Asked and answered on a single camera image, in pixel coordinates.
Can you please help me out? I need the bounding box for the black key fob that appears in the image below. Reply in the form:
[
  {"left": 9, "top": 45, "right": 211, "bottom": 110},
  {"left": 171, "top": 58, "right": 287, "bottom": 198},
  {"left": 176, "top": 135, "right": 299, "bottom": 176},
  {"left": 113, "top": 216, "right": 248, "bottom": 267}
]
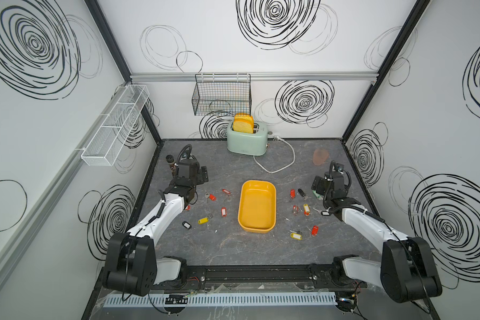
[{"left": 297, "top": 188, "right": 307, "bottom": 199}]

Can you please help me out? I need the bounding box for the yellow orange key tag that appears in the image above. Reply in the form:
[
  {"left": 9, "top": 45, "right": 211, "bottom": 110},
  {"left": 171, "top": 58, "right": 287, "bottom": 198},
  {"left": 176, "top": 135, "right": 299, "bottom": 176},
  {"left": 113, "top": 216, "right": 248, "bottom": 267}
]
[{"left": 303, "top": 204, "right": 311, "bottom": 216}]

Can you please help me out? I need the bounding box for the low yellow key tag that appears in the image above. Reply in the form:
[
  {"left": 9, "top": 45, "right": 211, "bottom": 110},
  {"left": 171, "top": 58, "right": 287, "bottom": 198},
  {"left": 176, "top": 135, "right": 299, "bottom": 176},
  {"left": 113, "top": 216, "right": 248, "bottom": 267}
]
[{"left": 290, "top": 231, "right": 303, "bottom": 241}]

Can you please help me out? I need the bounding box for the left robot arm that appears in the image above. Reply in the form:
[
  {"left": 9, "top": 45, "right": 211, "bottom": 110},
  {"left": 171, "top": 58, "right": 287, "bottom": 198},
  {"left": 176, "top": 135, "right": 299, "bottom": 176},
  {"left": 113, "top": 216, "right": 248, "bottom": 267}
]
[{"left": 101, "top": 163, "right": 209, "bottom": 296}]

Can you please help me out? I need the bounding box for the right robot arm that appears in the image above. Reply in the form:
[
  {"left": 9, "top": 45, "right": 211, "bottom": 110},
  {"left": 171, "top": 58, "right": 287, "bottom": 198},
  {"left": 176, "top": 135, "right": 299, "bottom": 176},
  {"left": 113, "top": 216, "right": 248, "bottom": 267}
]
[{"left": 311, "top": 173, "right": 443, "bottom": 303}]

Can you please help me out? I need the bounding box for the yellow plastic storage box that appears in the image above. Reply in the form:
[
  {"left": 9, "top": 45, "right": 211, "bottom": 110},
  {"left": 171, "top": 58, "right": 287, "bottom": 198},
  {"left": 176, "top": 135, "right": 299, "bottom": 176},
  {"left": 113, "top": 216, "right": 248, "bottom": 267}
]
[{"left": 237, "top": 180, "right": 277, "bottom": 233}]

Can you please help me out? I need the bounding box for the brown spice jar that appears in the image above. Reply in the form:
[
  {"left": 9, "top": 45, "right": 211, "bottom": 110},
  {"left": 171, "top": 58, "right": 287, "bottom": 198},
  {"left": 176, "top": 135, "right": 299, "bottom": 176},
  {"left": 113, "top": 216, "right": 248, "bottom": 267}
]
[{"left": 165, "top": 154, "right": 177, "bottom": 175}]

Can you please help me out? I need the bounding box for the red upright key tag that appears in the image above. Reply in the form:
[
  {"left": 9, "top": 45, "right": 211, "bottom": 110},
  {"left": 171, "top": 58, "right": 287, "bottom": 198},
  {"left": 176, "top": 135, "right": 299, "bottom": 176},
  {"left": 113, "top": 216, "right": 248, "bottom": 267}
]
[{"left": 311, "top": 225, "right": 319, "bottom": 236}]

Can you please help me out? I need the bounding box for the mint green toaster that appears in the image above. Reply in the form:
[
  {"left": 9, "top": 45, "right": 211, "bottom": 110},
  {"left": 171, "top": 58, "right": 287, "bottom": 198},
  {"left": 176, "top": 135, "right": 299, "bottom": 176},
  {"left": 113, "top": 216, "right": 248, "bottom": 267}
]
[{"left": 227, "top": 122, "right": 269, "bottom": 156}]

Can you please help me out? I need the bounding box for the yellow toast slice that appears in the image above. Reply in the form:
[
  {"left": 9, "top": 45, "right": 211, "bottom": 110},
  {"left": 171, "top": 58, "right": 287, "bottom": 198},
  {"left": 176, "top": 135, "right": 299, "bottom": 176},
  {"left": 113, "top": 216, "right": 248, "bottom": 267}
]
[{"left": 233, "top": 113, "right": 255, "bottom": 133}]

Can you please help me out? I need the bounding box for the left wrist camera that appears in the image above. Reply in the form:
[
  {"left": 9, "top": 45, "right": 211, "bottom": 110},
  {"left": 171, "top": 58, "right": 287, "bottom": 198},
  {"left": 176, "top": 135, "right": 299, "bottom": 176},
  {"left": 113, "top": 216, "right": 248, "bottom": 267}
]
[{"left": 174, "top": 144, "right": 199, "bottom": 187}]

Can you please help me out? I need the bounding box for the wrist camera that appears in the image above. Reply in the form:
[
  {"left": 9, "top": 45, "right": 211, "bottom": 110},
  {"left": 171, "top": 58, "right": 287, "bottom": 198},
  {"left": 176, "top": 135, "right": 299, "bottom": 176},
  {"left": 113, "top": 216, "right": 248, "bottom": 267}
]
[
  {"left": 174, "top": 144, "right": 199, "bottom": 187},
  {"left": 326, "top": 161, "right": 352, "bottom": 200}
]

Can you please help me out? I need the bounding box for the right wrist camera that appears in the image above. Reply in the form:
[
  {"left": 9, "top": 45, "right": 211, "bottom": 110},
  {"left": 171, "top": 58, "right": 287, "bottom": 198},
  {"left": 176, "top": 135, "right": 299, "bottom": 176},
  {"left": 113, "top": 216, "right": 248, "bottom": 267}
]
[{"left": 326, "top": 161, "right": 352, "bottom": 200}]

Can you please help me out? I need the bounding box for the white toaster power cable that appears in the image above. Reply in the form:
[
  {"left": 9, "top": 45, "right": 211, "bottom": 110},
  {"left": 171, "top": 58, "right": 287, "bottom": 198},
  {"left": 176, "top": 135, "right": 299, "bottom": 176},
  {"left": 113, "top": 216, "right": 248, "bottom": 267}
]
[{"left": 253, "top": 135, "right": 296, "bottom": 175}]

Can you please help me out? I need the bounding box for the black wire wall basket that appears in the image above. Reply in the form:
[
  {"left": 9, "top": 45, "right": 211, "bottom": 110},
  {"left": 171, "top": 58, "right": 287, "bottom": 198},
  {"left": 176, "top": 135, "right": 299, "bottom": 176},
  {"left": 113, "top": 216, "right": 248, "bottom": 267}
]
[{"left": 191, "top": 73, "right": 252, "bottom": 116}]

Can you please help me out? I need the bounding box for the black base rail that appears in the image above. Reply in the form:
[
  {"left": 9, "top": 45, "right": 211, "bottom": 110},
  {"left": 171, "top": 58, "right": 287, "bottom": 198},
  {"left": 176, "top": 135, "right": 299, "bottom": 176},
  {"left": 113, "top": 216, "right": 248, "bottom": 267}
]
[{"left": 97, "top": 261, "right": 393, "bottom": 291}]

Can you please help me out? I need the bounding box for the white wire wall shelf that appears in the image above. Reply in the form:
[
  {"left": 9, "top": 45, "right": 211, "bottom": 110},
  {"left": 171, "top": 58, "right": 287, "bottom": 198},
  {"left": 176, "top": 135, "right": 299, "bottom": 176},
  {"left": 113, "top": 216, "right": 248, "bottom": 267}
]
[{"left": 81, "top": 84, "right": 149, "bottom": 167}]

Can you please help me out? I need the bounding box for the white slotted cable duct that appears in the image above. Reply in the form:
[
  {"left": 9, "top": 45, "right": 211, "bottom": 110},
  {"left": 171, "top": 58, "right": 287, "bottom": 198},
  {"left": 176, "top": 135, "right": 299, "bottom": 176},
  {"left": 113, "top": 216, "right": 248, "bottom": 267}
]
[{"left": 103, "top": 292, "right": 339, "bottom": 307}]

